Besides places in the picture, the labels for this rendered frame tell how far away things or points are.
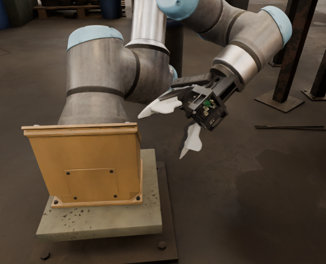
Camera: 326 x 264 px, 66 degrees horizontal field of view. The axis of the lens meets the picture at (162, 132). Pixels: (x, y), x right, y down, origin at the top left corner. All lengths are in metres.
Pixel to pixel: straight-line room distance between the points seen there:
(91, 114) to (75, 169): 0.15
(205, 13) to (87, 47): 0.29
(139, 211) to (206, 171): 0.39
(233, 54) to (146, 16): 0.38
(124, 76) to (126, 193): 0.31
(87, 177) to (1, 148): 0.70
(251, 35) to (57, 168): 0.53
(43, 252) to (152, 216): 0.32
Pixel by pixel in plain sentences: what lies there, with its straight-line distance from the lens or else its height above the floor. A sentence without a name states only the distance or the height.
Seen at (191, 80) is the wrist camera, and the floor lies 0.46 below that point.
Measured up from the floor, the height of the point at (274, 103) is 0.01.
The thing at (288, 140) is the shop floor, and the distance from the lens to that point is 1.30.
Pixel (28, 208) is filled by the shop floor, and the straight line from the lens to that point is 0.99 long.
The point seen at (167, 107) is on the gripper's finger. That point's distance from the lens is 0.50.
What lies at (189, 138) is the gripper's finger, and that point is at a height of 0.35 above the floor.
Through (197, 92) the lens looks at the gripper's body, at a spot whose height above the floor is 0.47.
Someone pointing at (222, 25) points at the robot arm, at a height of 0.56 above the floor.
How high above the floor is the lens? 0.69
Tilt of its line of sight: 35 degrees down
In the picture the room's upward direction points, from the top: straight up
